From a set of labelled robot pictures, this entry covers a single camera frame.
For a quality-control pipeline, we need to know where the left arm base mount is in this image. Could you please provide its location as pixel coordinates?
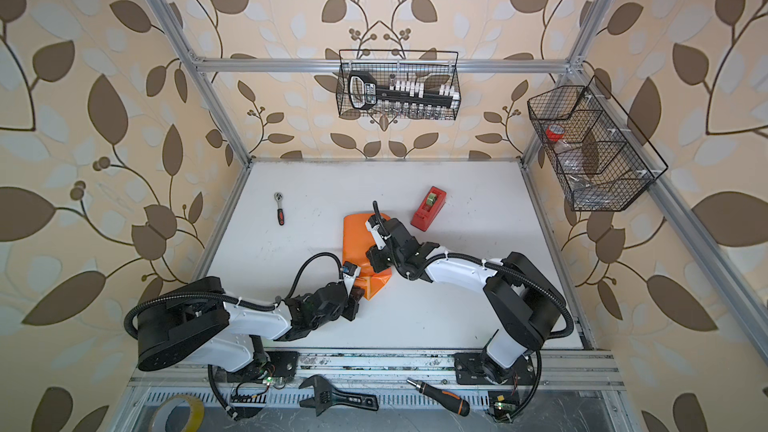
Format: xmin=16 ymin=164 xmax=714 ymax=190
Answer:
xmin=227 ymin=336 xmax=299 ymax=387

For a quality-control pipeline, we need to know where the small red-handled ratchet wrench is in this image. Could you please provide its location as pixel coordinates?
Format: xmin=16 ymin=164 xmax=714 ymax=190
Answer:
xmin=274 ymin=192 xmax=285 ymax=226

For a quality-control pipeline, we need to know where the black orange screwdriver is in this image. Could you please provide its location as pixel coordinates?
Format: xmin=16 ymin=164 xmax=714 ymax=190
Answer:
xmin=406 ymin=378 xmax=471 ymax=417

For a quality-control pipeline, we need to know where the clear packing tape roll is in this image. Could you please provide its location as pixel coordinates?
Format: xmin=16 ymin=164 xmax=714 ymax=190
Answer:
xmin=146 ymin=394 xmax=206 ymax=432

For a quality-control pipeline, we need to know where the black wire basket back wall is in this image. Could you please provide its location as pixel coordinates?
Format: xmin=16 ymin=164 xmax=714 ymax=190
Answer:
xmin=333 ymin=47 xmax=462 ymax=121

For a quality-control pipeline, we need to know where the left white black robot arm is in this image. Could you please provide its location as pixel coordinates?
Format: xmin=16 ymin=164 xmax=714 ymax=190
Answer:
xmin=124 ymin=277 xmax=364 ymax=372

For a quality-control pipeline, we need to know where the red tape dispenser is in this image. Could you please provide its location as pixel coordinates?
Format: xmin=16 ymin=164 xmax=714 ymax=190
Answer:
xmin=411 ymin=186 xmax=447 ymax=232

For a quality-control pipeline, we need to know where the aluminium front rail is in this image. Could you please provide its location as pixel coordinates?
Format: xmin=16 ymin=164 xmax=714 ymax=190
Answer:
xmin=128 ymin=346 xmax=628 ymax=391

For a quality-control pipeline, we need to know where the black wire basket wall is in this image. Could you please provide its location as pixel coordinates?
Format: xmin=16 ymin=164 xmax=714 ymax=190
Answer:
xmin=333 ymin=47 xmax=462 ymax=121
xmin=527 ymin=76 xmax=668 ymax=212

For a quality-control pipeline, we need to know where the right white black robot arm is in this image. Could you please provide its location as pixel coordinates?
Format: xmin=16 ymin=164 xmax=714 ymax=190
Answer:
xmin=366 ymin=215 xmax=575 ymax=369

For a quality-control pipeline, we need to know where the black wire basket right wall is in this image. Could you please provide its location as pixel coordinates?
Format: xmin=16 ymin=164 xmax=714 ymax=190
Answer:
xmin=527 ymin=76 xmax=668 ymax=212

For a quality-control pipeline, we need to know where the yellow orange wrapping paper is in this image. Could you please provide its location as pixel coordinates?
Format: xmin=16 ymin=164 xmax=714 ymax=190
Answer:
xmin=342 ymin=213 xmax=392 ymax=300

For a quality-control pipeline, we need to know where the black adjustable wrench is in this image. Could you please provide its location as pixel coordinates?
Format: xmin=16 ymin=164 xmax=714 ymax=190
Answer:
xmin=299 ymin=375 xmax=379 ymax=416

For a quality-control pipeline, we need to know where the black socket set holder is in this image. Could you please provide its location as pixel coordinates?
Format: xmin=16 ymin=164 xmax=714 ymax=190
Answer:
xmin=346 ymin=71 xmax=461 ymax=111

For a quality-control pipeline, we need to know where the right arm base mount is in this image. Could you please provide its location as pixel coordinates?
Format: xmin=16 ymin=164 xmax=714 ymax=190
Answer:
xmin=453 ymin=352 xmax=536 ymax=387

